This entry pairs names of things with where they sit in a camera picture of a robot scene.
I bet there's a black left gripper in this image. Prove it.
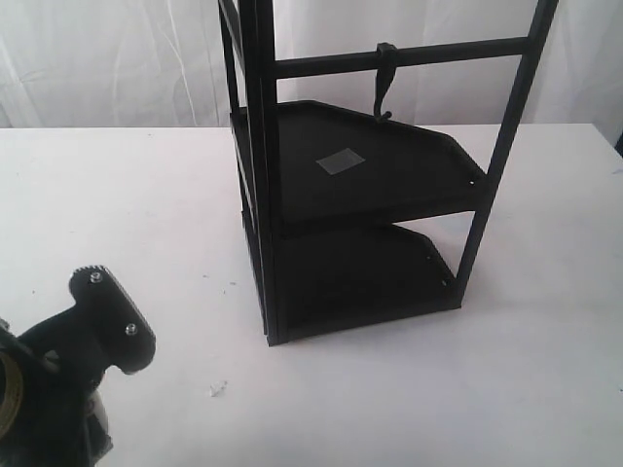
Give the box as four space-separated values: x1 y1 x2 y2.
0 296 116 467

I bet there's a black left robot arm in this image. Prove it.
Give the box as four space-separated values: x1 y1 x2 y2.
1 305 113 466

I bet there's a black metal hook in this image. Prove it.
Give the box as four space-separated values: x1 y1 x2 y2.
373 42 397 123

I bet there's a small clear plastic scrap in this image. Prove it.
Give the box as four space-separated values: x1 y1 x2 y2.
208 380 228 397

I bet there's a black two-tier metal rack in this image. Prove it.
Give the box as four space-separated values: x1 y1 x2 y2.
218 1 557 345

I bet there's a grey tape patch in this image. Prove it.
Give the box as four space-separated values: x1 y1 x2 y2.
316 148 365 175

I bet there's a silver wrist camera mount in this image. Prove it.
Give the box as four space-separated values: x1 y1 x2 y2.
69 265 156 375

